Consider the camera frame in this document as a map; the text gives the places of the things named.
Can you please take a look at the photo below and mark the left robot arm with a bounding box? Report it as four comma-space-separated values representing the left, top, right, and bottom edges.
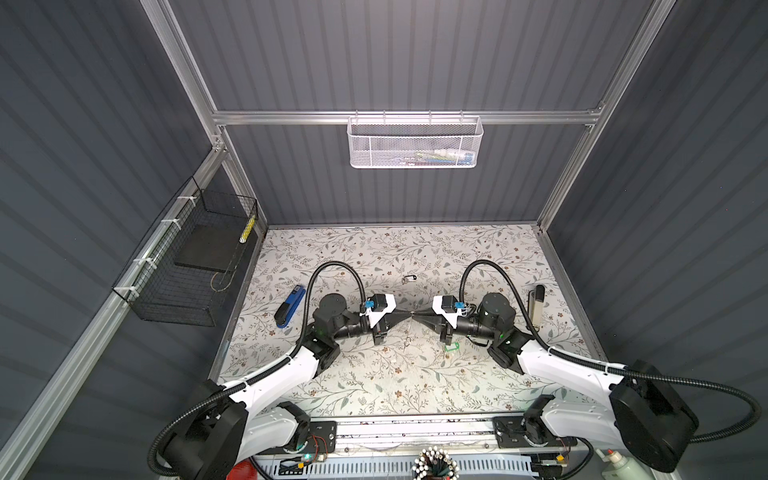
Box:
146, 260, 412, 479

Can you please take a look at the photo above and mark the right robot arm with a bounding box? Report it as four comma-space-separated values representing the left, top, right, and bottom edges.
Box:
412, 259, 762, 473

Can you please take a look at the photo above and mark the blue stapler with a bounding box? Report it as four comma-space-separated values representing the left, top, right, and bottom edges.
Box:
273, 284, 306, 329

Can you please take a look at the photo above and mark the black lint roller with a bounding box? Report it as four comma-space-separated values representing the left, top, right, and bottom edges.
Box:
528, 284, 546, 331

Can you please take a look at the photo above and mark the bundle of markers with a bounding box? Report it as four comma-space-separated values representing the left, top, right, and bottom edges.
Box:
412, 447, 460, 480

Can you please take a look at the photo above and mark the red pencil cup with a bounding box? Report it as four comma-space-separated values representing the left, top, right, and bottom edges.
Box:
226, 460, 259, 480

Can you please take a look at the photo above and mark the white glue bottle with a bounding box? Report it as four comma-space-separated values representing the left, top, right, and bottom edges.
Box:
595, 450, 653, 480

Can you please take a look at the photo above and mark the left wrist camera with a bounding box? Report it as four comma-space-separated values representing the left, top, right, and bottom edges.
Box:
361, 294, 396, 329

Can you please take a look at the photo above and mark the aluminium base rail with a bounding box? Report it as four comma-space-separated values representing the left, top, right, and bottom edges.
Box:
261, 403, 629, 455

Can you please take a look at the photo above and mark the white wire basket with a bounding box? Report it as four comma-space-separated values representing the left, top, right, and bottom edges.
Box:
346, 114, 484, 169

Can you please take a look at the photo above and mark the black wire basket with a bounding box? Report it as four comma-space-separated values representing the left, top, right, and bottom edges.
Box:
113, 180, 259, 327

